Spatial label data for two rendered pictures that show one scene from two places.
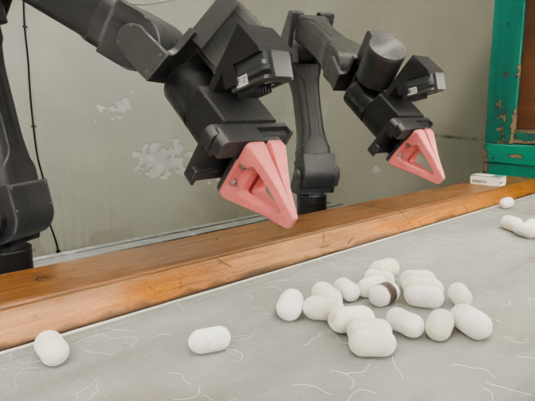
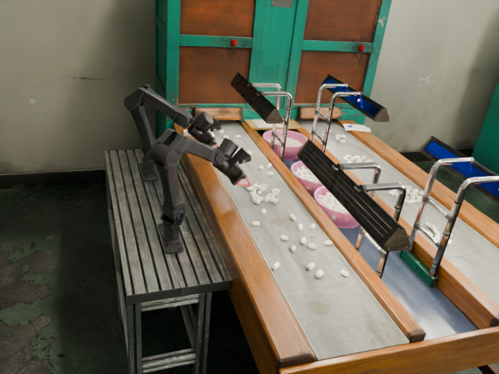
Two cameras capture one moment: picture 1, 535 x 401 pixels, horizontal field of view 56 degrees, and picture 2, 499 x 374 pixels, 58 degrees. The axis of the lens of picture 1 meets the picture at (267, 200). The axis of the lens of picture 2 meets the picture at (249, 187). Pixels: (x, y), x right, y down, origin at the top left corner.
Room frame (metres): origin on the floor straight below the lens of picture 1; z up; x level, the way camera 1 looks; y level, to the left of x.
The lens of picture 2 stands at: (-0.25, 1.59, 1.73)
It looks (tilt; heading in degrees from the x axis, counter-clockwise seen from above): 28 degrees down; 293
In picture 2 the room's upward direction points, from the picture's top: 6 degrees clockwise
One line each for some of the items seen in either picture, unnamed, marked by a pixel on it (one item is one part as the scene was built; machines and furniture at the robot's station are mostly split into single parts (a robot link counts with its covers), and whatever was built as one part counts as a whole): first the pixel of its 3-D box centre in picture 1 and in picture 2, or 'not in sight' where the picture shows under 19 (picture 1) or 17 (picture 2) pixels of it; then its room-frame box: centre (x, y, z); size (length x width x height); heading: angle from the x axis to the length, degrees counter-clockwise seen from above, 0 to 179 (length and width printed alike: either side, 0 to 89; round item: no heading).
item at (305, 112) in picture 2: not in sight; (320, 112); (0.51, -1.19, 0.83); 0.30 x 0.06 x 0.07; 44
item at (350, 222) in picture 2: not in sight; (341, 207); (0.07, -0.24, 0.72); 0.27 x 0.27 x 0.10
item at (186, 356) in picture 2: not in sight; (147, 265); (0.86, 0.16, 0.31); 1.20 x 0.29 x 0.63; 135
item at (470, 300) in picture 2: not in sight; (359, 195); (0.04, -0.44, 0.71); 1.81 x 0.05 x 0.11; 134
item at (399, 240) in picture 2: not in sight; (345, 185); (-0.01, 0.25, 1.08); 0.62 x 0.08 x 0.07; 134
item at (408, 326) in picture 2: not in sight; (298, 199); (0.27, -0.21, 0.71); 1.81 x 0.05 x 0.11; 134
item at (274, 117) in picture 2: not in sight; (254, 95); (0.66, -0.45, 1.08); 0.62 x 0.08 x 0.07; 134
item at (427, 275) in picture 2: not in sight; (451, 220); (-0.36, -0.07, 0.90); 0.20 x 0.19 x 0.45; 134
